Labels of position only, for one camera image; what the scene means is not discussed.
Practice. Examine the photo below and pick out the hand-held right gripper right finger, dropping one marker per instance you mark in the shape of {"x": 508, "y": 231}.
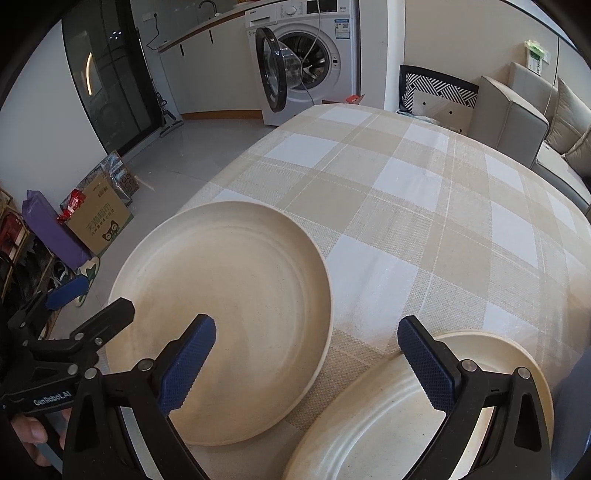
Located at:
{"x": 427, "y": 369}

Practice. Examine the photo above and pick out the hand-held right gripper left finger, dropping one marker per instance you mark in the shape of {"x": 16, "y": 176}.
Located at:
{"x": 184, "y": 369}

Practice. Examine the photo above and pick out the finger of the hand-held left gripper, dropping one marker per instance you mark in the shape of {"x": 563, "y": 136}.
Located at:
{"x": 111, "y": 316}
{"x": 69, "y": 290}

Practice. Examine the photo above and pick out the cream round plate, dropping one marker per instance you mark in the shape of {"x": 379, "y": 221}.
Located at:
{"x": 360, "y": 429}
{"x": 240, "y": 286}

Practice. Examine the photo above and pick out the person's left hand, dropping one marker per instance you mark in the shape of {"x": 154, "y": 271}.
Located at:
{"x": 23, "y": 431}

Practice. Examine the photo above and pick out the green white slipper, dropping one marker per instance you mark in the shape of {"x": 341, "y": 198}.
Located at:
{"x": 90, "y": 270}

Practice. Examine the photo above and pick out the purple bag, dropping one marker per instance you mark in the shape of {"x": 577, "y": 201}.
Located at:
{"x": 51, "y": 235}

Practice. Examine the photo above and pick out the wooden shoe rack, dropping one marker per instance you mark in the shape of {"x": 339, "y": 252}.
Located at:
{"x": 14, "y": 258}

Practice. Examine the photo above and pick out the brown cardboard box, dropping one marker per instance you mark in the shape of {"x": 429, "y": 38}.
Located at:
{"x": 99, "y": 217}

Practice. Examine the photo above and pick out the red packet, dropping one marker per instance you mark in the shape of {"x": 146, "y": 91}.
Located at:
{"x": 71, "y": 205}

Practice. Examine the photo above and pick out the beige checked tablecloth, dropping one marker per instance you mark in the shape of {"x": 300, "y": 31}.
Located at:
{"x": 415, "y": 207}

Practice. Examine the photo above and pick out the upright vacuum cleaner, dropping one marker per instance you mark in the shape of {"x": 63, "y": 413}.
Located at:
{"x": 171, "y": 127}

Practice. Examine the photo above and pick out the dark glass door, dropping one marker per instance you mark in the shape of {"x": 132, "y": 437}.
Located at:
{"x": 106, "y": 69}

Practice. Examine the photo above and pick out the white box with diamond marks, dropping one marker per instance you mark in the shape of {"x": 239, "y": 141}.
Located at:
{"x": 438, "y": 113}

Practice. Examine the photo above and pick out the white kitchen base cabinet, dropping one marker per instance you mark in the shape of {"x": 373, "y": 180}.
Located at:
{"x": 207, "y": 74}

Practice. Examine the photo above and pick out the grey cushion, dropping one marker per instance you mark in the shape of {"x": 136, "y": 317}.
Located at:
{"x": 582, "y": 157}
{"x": 570, "y": 110}

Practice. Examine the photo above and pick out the beige sofa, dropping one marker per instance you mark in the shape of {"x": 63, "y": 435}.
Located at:
{"x": 508, "y": 115}

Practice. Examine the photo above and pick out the small red box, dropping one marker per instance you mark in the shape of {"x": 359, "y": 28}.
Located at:
{"x": 354, "y": 98}

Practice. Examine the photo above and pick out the black white patterned bag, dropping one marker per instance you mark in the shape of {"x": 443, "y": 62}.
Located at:
{"x": 434, "y": 85}

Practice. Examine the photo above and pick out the kitchen faucet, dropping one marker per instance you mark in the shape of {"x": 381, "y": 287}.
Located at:
{"x": 215, "y": 9}

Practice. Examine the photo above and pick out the white washing machine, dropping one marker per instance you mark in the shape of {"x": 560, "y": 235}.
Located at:
{"x": 332, "y": 27}

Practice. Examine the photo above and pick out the white wall socket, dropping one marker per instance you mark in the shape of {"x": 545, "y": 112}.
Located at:
{"x": 147, "y": 17}

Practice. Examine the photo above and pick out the white green wall box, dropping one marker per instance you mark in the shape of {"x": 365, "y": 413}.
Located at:
{"x": 535, "y": 57}

